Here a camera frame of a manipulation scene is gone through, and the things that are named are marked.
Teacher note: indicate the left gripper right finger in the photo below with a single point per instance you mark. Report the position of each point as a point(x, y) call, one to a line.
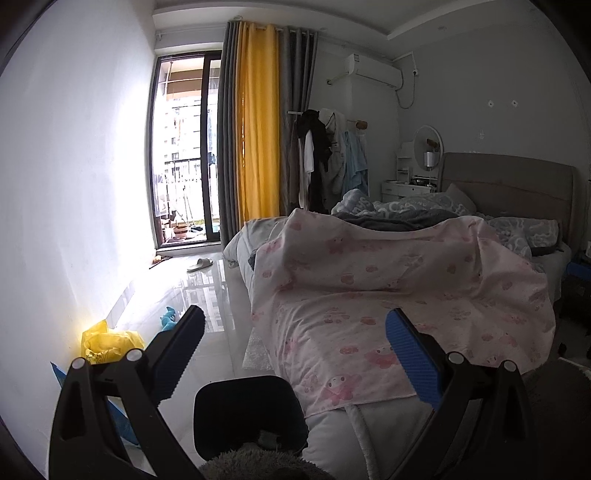
point(481, 424)

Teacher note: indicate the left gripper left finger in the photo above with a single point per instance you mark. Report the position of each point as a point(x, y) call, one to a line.
point(84, 442)

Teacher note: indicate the black trash bin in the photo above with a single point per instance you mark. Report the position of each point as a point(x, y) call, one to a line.
point(262, 411)

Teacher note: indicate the yellow plastic bag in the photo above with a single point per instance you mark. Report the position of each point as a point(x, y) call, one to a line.
point(100, 344)

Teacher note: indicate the white mattress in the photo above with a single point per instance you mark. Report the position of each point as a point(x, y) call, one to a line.
point(360, 442)

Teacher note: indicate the teal plush toy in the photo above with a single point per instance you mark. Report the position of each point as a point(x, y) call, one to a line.
point(169, 319)

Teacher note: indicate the grey blue patterned pillow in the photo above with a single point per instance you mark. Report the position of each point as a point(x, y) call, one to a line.
point(527, 237)

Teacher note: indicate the pink patterned duvet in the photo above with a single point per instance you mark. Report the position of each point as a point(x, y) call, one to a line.
point(322, 289)

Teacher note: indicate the white slipper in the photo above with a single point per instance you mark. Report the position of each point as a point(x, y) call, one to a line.
point(201, 264)

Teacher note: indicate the dark grey blanket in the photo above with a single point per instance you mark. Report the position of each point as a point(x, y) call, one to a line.
point(408, 221)

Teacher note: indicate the brown bed headboard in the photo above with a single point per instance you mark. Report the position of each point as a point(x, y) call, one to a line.
point(511, 186)

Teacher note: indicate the white dresser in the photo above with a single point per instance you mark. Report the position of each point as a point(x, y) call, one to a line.
point(411, 177)

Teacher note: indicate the round vanity mirror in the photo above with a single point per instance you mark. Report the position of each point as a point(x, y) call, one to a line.
point(428, 148)

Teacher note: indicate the hanging clothes on rack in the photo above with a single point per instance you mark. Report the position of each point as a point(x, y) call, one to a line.
point(324, 158)

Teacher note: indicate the balcony window door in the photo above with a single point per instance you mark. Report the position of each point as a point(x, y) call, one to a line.
point(183, 157)

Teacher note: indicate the white air conditioner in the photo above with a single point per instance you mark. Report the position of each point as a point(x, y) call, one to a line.
point(371, 69)

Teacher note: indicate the grey curtain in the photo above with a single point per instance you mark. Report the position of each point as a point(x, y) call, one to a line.
point(298, 51)

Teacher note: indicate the yellow curtain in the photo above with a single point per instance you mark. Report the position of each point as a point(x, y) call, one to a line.
point(257, 121)

